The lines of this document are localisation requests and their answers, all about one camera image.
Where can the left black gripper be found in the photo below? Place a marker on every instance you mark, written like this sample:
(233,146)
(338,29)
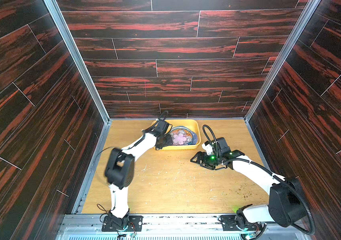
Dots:
(169,141)

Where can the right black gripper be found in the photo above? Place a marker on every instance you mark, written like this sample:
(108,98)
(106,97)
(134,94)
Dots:
(202,160)

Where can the orange cartoon round coaster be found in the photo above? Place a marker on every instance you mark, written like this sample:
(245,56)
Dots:
(182,128)

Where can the yellow plastic storage box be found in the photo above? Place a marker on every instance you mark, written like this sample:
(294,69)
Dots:
(191,129)

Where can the purple bunny round coaster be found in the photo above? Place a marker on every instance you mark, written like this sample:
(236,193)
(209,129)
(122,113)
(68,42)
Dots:
(194,138)

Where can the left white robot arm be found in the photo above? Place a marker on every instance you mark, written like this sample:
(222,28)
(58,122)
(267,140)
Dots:
(119,170)

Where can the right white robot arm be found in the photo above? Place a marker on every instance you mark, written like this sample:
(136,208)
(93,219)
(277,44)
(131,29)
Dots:
(287,204)

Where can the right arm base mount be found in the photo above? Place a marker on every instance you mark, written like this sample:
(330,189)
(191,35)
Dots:
(238,222)

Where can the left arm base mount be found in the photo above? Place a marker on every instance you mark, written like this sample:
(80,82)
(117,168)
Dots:
(129,223)

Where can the left metal frame post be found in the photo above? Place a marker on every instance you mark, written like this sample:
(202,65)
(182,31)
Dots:
(63,29)

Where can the metal frame post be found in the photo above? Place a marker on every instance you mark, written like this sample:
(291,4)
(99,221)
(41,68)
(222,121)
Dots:
(63,29)
(297,30)

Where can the right metal frame post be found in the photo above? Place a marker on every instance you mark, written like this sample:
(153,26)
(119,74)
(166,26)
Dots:
(297,30)

